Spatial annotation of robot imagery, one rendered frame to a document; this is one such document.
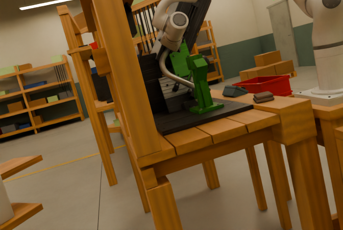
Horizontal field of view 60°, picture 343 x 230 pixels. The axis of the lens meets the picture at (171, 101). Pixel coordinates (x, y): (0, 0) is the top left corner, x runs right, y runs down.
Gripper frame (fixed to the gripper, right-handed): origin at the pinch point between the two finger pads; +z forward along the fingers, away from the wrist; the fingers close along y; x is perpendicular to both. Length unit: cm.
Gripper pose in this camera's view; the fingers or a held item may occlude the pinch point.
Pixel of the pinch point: (168, 49)
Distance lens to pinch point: 161.0
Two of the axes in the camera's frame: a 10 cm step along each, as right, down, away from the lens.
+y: -8.7, -4.9, -0.3
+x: -4.6, 8.4, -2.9
